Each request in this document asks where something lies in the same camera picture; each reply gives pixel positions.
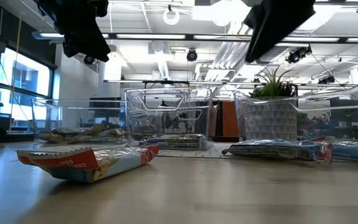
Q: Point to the black track spotlight cluster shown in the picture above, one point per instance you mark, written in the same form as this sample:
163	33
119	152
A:
297	55

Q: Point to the red-ended Chewy granola bar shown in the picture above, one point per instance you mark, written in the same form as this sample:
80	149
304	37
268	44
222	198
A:
89	163
356	151
275	151

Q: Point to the black hanging rail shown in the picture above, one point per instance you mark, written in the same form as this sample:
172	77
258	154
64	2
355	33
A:
166	82

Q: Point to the narrow clear plastic bin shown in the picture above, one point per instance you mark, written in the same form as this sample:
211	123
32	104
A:
322	124

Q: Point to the large office window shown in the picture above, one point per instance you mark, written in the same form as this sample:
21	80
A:
26	77

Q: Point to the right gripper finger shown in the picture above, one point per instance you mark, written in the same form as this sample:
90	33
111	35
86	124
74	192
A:
272	28

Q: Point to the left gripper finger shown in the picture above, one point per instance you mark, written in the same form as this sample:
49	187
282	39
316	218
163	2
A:
85	46

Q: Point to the orange cabinet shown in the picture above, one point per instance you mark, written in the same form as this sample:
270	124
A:
228	118

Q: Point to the blue-ended Chewy granola bar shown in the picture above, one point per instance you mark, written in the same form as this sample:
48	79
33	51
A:
182	137

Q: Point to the purple-ended Chewy granola bar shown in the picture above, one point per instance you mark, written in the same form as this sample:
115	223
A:
172	144

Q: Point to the grey woven placemat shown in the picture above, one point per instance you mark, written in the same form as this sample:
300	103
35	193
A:
191	153

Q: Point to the wide clear plastic bin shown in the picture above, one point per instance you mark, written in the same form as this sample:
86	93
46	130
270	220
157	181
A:
73	115

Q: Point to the green plant in patterned pot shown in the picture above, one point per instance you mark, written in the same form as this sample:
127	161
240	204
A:
272	87

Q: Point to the small black track light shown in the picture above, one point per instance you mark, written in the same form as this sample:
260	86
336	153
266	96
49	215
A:
326	80

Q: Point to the black dome camera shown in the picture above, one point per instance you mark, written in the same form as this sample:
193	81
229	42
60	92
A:
192	55
89	59

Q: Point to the orange-ended Chewy granola bar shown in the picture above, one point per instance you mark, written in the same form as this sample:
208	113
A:
104	135
54	137

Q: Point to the linear ceiling light strip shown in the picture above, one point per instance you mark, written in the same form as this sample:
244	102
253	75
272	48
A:
188	37

